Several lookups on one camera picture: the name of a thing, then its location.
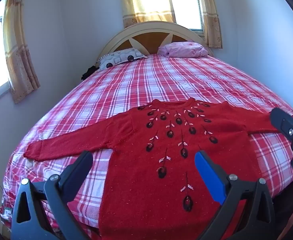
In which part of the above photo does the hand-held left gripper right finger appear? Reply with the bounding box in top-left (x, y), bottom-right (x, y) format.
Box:
top-left (195, 150), bottom-right (284, 240)

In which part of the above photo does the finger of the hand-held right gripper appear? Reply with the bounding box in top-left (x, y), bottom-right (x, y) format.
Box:
top-left (270, 107), bottom-right (293, 141)

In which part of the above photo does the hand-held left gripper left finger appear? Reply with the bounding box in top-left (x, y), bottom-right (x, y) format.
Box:
top-left (10, 150), bottom-right (94, 240)

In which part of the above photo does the red knitted sweater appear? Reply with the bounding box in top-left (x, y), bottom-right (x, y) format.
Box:
top-left (24, 99), bottom-right (287, 240)

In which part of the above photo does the dark cloth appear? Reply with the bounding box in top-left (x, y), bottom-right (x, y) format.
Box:
top-left (81, 65), bottom-right (98, 81)

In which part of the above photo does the red plaid bed blanket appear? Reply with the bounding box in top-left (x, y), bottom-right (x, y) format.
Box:
top-left (0, 54), bottom-right (293, 240)

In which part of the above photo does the grey patterned pillow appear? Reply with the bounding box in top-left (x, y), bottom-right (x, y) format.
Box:
top-left (96, 47), bottom-right (148, 71)

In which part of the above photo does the pink pillow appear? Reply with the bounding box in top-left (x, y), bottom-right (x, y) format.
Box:
top-left (158, 42), bottom-right (209, 58)

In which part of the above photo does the long yellow curtain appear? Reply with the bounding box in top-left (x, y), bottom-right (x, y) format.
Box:
top-left (3, 0), bottom-right (40, 104)

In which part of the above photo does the cream wooden headboard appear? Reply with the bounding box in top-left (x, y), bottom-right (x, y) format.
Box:
top-left (96, 21), bottom-right (214, 63)

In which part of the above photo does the window behind headboard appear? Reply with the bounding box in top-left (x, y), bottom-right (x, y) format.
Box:
top-left (168, 0), bottom-right (204, 33)

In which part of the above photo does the wide yellow curtain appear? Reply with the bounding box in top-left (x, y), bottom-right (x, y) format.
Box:
top-left (118, 0), bottom-right (176, 28)

